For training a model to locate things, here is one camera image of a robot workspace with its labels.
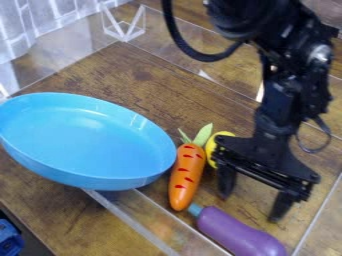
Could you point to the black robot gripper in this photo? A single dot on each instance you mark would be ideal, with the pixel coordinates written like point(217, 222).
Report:
point(263, 158)

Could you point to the purple toy eggplant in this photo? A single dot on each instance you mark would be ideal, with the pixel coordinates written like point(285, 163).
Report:
point(240, 239)

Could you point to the blue oval plastic tray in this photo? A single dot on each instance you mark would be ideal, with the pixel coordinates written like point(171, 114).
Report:
point(82, 141)

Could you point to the blue object at corner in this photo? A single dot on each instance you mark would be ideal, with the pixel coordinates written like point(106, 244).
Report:
point(10, 240)

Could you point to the clear acrylic enclosure wall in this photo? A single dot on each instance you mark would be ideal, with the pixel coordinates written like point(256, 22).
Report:
point(148, 77)

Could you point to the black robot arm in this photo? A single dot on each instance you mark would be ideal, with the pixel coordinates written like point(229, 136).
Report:
point(293, 46)

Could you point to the white mesh curtain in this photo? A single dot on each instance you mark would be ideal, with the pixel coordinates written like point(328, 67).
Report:
point(26, 19)

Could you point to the orange toy carrot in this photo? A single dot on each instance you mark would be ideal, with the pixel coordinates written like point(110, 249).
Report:
point(187, 170)

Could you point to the yellow toy lemon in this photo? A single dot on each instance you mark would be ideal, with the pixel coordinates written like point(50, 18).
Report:
point(211, 145)

